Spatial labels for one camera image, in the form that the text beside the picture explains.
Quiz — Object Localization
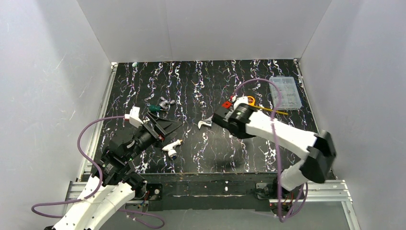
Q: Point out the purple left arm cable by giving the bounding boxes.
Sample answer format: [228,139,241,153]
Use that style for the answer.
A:
[31,115,166,229]

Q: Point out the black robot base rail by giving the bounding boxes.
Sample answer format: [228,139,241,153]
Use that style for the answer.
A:
[68,171,353,213]

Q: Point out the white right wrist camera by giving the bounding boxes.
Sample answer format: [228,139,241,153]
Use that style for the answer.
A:
[222,96,248,110]

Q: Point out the green handled screwdriver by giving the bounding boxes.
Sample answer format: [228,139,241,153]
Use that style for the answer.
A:
[148,105,162,113]

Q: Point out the white plastic valve fitting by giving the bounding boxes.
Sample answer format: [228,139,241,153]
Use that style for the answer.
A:
[161,139,183,160]

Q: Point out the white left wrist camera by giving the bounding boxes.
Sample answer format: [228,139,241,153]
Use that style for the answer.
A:
[124,106,144,128]

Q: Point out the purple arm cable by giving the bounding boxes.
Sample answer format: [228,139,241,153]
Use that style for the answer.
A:
[31,115,166,229]
[233,78,309,223]

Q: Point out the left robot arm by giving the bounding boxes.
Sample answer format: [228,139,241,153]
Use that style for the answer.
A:
[46,107,181,230]

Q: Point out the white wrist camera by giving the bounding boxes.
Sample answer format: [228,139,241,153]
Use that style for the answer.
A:
[124,106,144,128]
[222,96,248,110]

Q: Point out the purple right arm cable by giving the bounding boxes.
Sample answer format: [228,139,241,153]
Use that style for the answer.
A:
[233,78,309,223]

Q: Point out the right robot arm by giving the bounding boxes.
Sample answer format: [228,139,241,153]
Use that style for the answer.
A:
[212,97,337,191]

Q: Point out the red handled ratchet wrench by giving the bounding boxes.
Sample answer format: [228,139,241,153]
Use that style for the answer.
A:
[198,116,213,129]

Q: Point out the clear plastic screw box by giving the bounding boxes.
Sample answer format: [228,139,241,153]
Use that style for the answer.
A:
[269,76,302,111]

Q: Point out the yellow tape measure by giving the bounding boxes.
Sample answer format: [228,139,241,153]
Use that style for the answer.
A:
[247,96,256,106]

